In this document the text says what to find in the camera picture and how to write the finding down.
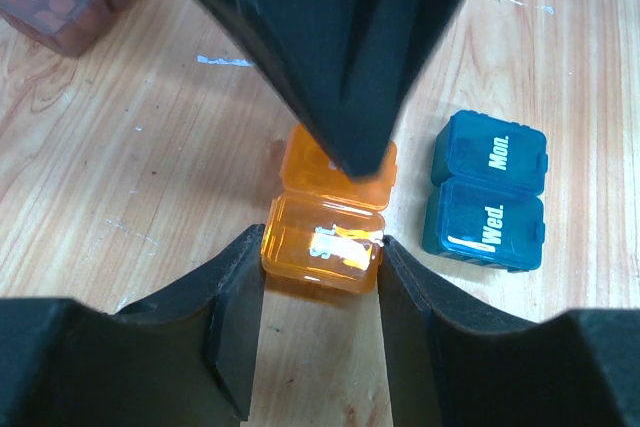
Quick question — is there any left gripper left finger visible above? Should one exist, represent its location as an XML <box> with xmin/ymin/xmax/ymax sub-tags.
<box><xmin>1</xmin><ymin>224</ymin><xmax>264</xmax><ymax>426</ymax></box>

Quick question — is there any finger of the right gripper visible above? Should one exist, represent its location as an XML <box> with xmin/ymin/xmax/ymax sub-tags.
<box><xmin>197</xmin><ymin>0</ymin><xmax>463</xmax><ymax>178</ymax></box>

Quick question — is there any orange pill box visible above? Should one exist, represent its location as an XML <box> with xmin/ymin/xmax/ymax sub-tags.
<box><xmin>261</xmin><ymin>125</ymin><xmax>397</xmax><ymax>293</ymax></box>

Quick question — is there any teal pill box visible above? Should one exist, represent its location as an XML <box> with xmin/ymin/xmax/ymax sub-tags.
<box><xmin>422</xmin><ymin>110</ymin><xmax>548</xmax><ymax>272</ymax></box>

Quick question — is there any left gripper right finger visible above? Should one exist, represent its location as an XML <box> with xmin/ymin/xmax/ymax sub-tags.
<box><xmin>378</xmin><ymin>237</ymin><xmax>639</xmax><ymax>426</ymax></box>

